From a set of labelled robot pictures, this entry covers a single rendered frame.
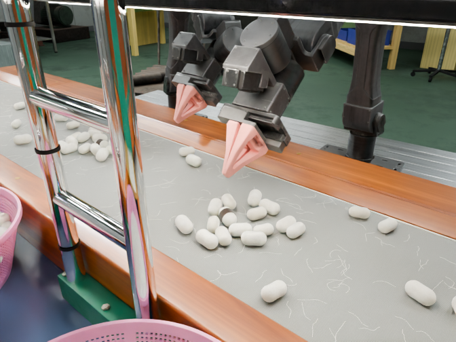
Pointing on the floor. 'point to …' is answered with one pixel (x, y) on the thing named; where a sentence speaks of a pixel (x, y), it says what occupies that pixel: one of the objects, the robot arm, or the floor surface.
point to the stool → (438, 62)
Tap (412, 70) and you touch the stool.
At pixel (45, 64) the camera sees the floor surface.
